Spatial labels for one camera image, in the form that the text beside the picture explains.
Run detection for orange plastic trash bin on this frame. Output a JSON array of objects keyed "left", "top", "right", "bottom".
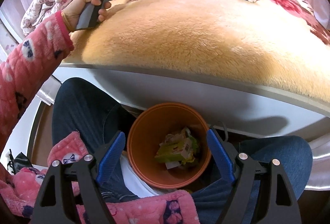
[{"left": 127, "top": 103, "right": 211, "bottom": 189}]

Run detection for pink fleece left sleeve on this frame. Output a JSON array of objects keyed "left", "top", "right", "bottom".
[{"left": 1, "top": 12, "right": 74, "bottom": 150}]

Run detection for person's left hand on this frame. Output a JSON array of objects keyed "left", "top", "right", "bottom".
[{"left": 61, "top": 0, "right": 102, "bottom": 32}]

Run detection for floral plush blanket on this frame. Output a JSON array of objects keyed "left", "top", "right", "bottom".
[{"left": 67, "top": 0, "right": 329, "bottom": 102}]

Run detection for blue jeans legs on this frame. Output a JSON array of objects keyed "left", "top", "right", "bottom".
[{"left": 51, "top": 77, "right": 313, "bottom": 224}]

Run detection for pink fleece robe hem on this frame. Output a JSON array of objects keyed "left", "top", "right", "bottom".
[{"left": 1, "top": 132, "right": 199, "bottom": 223}]

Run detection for trash pile in bin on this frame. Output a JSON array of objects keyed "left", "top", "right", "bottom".
[{"left": 154, "top": 127, "right": 199, "bottom": 170}]

